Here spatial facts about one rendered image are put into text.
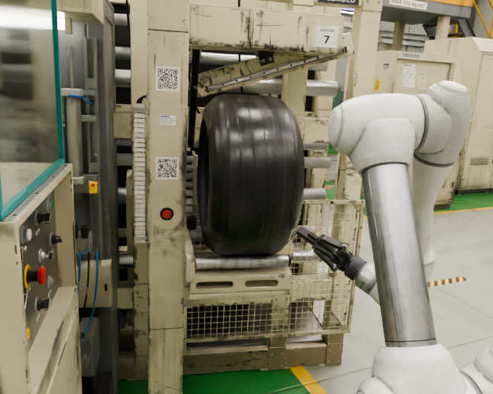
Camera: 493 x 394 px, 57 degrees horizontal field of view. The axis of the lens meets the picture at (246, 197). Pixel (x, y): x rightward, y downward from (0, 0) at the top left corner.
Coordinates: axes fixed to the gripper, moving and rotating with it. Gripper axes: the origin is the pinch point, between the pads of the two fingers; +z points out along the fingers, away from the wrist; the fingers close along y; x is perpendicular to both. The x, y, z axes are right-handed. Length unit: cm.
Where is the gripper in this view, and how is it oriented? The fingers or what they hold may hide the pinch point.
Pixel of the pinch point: (307, 235)
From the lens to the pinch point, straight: 151.7
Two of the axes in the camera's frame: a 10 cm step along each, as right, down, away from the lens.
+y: -1.4, 7.1, 6.9
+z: -7.6, -5.2, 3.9
